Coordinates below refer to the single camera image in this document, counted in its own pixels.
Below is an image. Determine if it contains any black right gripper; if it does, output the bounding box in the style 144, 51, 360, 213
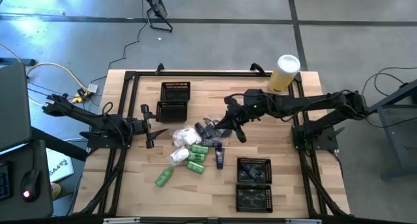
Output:
214, 96, 261, 144

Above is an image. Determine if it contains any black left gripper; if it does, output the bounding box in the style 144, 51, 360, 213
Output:
130, 104, 169, 150

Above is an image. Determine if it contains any small cotton ball bag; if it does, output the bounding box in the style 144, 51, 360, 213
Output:
167, 147, 191, 167

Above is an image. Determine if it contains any black plastic mesh basket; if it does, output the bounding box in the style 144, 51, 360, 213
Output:
235, 184, 274, 214
155, 100, 189, 123
160, 81, 192, 103
237, 157, 273, 185

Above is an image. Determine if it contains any large cotton swab bag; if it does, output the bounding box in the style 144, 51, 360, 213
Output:
171, 126, 203, 149

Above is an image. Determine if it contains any yellow canister white lid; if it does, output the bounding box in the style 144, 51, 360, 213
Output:
267, 54, 302, 94

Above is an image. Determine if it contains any white printed box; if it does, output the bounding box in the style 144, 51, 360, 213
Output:
45, 147, 76, 184

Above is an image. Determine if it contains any silver table clamp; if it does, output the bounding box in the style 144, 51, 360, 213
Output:
285, 218, 323, 224
103, 217, 141, 224

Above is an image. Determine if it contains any black desk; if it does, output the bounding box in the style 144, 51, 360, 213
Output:
0, 139, 55, 218

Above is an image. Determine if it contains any black computer mouse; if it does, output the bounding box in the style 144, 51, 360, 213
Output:
20, 169, 42, 203

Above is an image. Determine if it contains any dark grey monitor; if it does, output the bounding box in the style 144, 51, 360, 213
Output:
0, 62, 33, 152

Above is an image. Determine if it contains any black keyboard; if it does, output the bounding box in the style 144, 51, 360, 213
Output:
0, 161, 11, 201

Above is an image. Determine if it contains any grey side table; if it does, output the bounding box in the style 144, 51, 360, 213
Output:
369, 79, 417, 181

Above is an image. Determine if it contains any black aluminium table frame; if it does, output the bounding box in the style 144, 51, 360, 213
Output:
74, 63, 350, 220

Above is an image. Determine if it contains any black floor cable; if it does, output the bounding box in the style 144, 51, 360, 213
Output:
89, 0, 148, 85

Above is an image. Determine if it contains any yellow floor cable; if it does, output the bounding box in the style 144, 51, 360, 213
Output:
0, 43, 89, 108

